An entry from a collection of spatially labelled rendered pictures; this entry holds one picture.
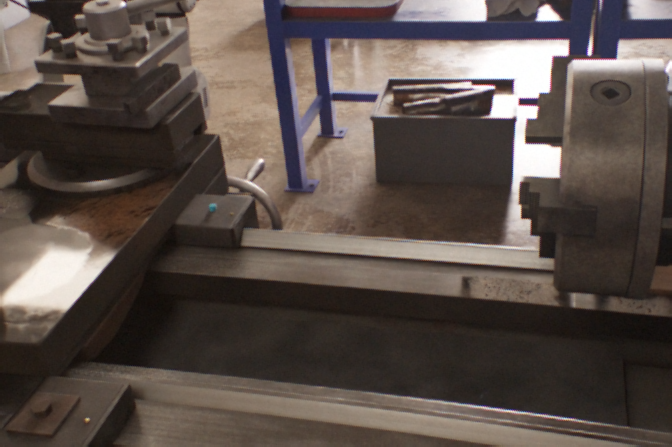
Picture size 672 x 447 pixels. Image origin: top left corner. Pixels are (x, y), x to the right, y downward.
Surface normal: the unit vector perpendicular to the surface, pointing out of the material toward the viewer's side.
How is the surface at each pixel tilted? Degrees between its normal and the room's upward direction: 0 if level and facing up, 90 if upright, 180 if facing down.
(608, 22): 90
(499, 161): 90
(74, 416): 0
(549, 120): 48
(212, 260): 0
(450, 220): 0
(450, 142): 90
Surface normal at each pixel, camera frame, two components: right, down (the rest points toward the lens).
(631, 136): -0.22, -0.26
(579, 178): -0.24, 0.03
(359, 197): -0.07, -0.85
